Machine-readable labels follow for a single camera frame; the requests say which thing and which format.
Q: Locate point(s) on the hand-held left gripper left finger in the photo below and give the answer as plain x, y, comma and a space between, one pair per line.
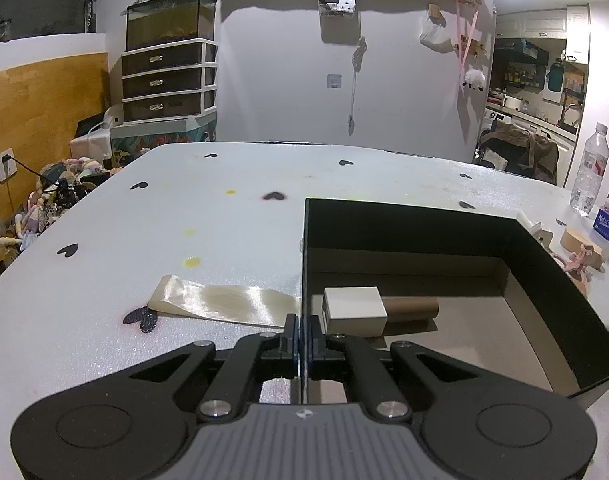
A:
290, 334

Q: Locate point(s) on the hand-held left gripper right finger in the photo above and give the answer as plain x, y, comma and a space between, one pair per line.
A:
315, 335

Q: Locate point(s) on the white rectangular block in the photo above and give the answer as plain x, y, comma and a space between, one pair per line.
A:
354, 305

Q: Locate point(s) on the brown wooden cylinder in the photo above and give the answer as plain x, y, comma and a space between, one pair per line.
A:
414, 308

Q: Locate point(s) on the black cardboard box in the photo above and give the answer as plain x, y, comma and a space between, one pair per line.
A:
549, 280

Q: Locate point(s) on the pink plastic clip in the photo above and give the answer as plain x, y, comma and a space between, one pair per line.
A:
577, 260

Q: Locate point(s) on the oval wooden block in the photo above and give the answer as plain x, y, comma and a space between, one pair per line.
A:
574, 240

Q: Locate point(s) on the cream satin ribbon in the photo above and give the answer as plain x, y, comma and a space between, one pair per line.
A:
224, 302

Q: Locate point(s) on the white charger plug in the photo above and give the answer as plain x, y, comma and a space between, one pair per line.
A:
530, 224

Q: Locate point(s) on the pile of plush toys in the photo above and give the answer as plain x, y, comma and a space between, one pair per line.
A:
64, 185

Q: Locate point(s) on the white box appliance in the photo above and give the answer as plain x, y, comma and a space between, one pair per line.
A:
89, 144

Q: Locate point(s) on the brown jacket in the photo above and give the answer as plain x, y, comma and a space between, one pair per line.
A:
519, 147

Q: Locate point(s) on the white washing machine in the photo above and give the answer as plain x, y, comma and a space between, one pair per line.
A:
494, 121

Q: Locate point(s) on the white plastic drawer unit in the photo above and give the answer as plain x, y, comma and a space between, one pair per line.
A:
164, 80

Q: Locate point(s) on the white plush sheep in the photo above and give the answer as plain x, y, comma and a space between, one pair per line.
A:
473, 80

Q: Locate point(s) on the clear plastic water bottle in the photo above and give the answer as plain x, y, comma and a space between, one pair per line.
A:
590, 170

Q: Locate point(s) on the white hanging bag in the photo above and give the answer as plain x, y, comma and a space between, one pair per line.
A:
437, 35

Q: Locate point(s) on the pink hanging ribbon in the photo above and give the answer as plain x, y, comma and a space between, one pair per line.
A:
465, 45

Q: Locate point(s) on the glass fish tank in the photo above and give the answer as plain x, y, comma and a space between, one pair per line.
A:
169, 20

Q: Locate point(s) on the teal bottle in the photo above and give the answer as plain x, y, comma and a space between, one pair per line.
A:
556, 75

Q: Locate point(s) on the square adhesive wall hook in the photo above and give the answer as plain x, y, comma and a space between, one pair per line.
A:
333, 81

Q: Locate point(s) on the wall mounted holder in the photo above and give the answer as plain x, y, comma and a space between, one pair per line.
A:
339, 6

